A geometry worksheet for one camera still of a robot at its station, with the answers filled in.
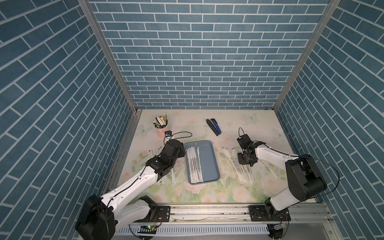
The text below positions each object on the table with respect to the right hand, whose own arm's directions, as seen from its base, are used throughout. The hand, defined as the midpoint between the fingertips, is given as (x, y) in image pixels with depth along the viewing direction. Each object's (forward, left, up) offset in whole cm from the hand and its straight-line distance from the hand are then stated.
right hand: (244, 160), depth 93 cm
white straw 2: (-10, +30, +1) cm, 32 cm away
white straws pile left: (-10, +41, 0) cm, 42 cm away
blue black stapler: (+25, +20, +2) cm, 32 cm away
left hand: (-1, +37, +15) cm, 40 cm away
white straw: (-9, +27, +1) cm, 29 cm away
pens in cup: (+18, +56, +11) cm, 60 cm away
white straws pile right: (-8, +1, +1) cm, 8 cm away
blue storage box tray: (-9, +21, +1) cm, 23 cm away
